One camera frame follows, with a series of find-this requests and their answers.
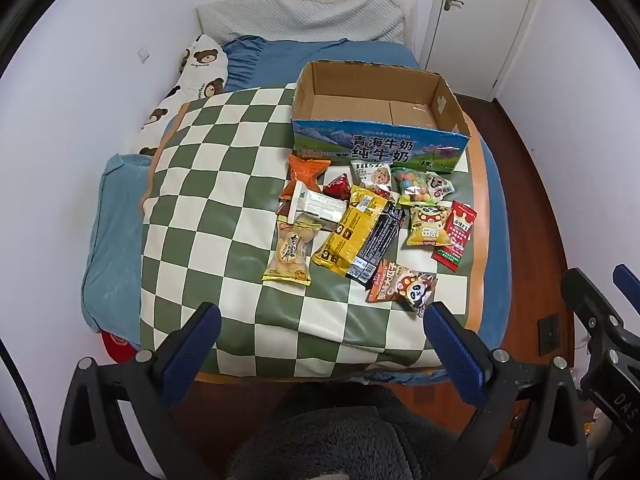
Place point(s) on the white wall switch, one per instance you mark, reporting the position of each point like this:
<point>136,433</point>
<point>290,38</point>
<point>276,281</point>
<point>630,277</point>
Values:
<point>144,54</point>

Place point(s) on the red stick snack packet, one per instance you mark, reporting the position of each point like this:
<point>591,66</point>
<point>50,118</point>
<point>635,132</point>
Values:
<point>457,237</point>

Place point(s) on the blue ruffled bed cover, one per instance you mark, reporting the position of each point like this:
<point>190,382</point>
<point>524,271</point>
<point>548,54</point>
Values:
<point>290,60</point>

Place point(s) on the small white panda packet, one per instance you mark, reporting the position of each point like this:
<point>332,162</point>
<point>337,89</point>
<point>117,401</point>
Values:
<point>440,185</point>

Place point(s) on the red patterned object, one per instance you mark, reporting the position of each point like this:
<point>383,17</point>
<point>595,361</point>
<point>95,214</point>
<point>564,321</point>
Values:
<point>117,347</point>

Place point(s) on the white door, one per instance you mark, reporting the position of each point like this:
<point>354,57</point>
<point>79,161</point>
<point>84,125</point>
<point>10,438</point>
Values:
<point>485,25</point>

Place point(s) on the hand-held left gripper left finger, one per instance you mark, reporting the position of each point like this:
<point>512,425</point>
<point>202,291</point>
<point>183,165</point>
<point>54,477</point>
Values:
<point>200,340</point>

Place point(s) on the orange snack packet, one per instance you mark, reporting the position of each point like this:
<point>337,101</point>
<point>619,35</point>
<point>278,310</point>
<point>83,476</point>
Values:
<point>309,170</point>

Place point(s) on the brown panda snack packet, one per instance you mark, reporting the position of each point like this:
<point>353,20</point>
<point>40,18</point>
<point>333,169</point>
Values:
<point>397,282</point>

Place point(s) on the long yellow snack packet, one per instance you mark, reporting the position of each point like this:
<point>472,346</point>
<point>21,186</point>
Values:
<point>350,232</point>

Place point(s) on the green white checkered blanket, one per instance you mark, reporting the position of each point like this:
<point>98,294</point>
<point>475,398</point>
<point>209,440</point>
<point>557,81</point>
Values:
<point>210,210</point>

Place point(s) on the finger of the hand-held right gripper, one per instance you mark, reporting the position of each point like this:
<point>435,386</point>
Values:
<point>629,285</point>
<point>595,310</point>

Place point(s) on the bear print pillow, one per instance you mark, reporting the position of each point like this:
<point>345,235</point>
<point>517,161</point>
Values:
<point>200,67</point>

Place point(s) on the black snack packet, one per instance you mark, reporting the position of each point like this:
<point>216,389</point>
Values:
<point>382,240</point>

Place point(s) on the colourful candy ball packet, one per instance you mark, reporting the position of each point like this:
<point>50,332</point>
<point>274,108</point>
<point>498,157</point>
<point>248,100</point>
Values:
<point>410,185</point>

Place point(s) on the grey textured pillow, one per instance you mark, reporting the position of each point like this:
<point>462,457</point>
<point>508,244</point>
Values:
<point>300,17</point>

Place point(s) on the printed cardboard box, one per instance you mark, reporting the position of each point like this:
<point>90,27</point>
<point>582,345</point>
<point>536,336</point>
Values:
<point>350,145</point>

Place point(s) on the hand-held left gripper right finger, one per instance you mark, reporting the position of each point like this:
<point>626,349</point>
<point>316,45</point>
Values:
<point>450,345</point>

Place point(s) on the red triangular snack packet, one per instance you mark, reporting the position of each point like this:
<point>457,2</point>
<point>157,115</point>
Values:
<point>338,186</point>

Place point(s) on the white tube snack packet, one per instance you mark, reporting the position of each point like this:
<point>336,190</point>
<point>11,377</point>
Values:
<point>320,207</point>

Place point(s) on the pale bun snack packet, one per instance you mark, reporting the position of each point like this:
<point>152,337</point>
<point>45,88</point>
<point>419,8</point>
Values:
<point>291,252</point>

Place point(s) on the cookie snack packet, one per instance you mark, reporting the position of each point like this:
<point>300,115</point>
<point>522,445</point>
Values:
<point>372,176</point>

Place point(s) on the yellow panda snack packet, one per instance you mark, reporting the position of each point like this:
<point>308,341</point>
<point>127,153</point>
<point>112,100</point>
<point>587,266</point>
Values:
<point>427,225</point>

